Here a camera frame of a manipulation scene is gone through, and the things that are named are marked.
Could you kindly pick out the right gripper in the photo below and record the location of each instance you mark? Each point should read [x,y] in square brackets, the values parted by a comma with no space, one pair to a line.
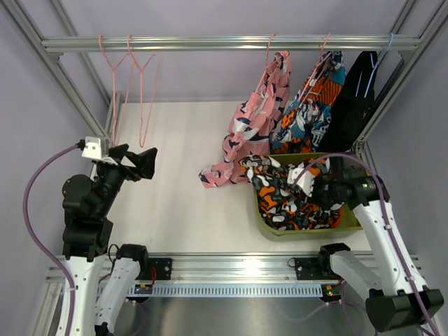
[314,199]

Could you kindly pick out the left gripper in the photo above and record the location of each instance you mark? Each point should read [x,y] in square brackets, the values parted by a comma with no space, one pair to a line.
[144,162]

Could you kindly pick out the pink hanger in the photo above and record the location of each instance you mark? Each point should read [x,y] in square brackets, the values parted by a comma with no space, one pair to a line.
[267,52]
[144,117]
[321,60]
[119,111]

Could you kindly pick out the camouflage shorts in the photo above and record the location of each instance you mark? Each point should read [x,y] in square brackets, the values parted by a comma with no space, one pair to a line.
[282,208]

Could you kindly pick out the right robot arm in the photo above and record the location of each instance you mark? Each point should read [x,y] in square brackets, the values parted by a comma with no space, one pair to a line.
[396,296]

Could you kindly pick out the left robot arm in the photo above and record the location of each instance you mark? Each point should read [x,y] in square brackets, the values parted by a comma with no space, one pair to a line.
[86,204]

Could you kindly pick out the blue orange patterned shorts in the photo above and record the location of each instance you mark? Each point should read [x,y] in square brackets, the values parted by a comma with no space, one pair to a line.
[302,125]

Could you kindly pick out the pink shark print shorts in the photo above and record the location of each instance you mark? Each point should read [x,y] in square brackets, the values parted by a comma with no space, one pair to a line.
[253,120]

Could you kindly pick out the black shorts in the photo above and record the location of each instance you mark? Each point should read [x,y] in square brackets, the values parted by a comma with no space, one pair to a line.
[351,105]

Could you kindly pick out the olive green plastic bin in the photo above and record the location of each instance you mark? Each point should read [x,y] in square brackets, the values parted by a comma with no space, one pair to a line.
[347,226]

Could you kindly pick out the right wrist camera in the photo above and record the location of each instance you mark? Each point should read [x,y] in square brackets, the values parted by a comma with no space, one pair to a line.
[301,179]

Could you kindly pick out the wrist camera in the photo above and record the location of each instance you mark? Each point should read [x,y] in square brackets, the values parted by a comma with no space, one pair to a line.
[97,149]
[301,179]

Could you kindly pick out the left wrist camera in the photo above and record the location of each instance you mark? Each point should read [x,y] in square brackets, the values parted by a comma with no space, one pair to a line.
[97,149]

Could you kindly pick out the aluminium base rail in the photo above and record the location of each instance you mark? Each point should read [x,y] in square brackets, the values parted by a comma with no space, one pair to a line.
[232,267]

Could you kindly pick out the white slotted cable duct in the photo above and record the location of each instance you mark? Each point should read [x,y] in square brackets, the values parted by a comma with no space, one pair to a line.
[226,290]

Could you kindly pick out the aluminium hanging rail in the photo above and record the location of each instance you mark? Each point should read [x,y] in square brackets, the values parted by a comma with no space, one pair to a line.
[89,44]

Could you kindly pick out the left aluminium frame post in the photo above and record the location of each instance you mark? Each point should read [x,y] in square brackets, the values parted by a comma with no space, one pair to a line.
[28,30]

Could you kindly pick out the aluminium frame post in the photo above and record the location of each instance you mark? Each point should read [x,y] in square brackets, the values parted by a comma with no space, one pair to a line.
[28,30]
[426,36]

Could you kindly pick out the right aluminium frame post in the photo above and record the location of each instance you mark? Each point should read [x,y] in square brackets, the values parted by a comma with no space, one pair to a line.
[426,36]

